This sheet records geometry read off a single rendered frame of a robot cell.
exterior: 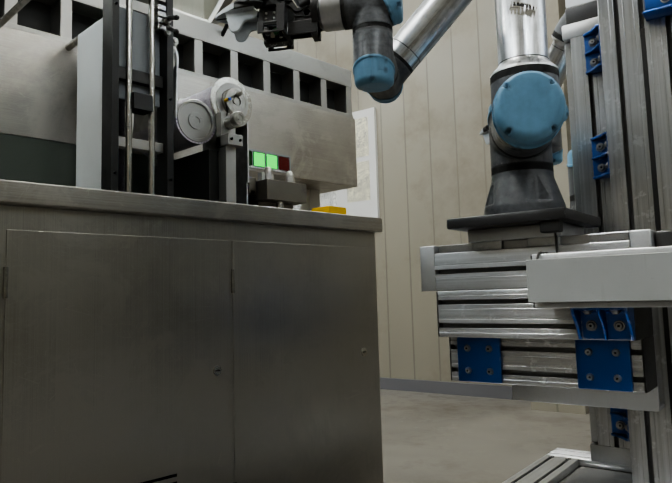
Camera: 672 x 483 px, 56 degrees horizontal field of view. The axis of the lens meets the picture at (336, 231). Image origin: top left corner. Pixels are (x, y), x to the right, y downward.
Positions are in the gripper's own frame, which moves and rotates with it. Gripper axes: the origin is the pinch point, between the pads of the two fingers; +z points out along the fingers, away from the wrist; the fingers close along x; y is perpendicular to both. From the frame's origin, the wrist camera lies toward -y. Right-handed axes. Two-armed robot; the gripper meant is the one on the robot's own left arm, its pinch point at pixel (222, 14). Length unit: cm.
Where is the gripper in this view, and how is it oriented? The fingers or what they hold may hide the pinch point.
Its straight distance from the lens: 132.7
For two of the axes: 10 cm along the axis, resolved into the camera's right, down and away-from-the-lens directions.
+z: -9.8, 0.5, 2.0
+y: 0.0, 9.7, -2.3
